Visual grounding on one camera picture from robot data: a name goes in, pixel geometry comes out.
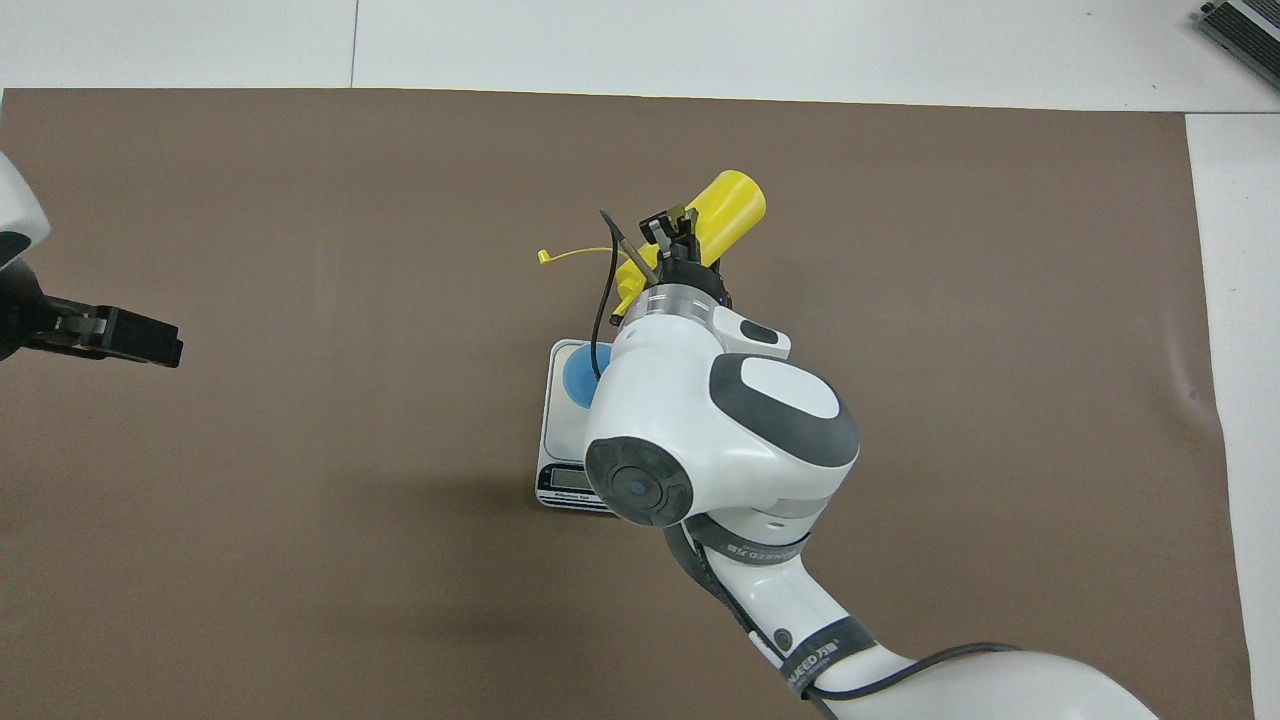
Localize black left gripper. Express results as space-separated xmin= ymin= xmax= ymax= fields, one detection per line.
xmin=0 ymin=261 xmax=185 ymax=370

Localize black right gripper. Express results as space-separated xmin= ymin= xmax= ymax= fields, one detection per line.
xmin=639 ymin=204 xmax=733 ymax=303

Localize yellow squeeze bottle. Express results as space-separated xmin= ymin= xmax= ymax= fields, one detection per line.
xmin=537 ymin=170 xmax=768 ymax=319

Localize light blue plastic cup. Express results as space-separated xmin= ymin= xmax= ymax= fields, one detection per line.
xmin=560 ymin=342 xmax=613 ymax=411

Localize silver digital kitchen scale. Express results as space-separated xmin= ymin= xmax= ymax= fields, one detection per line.
xmin=535 ymin=339 xmax=623 ymax=513

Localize brown paper mat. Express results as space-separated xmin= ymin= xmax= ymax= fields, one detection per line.
xmin=0 ymin=88 xmax=1256 ymax=720

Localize grey ribbed metal device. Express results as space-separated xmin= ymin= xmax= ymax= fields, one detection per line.
xmin=1198 ymin=0 xmax=1280 ymax=96

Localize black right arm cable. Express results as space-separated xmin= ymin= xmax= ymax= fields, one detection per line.
xmin=590 ymin=208 xmax=1021 ymax=720

